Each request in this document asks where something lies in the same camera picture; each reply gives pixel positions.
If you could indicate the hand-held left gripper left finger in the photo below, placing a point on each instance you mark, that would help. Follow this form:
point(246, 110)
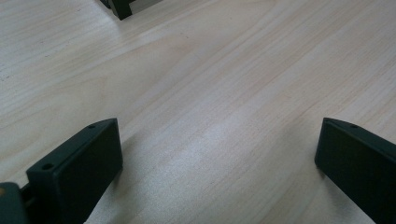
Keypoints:
point(77, 174)

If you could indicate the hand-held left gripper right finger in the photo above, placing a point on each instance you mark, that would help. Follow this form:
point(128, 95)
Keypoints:
point(358, 168)

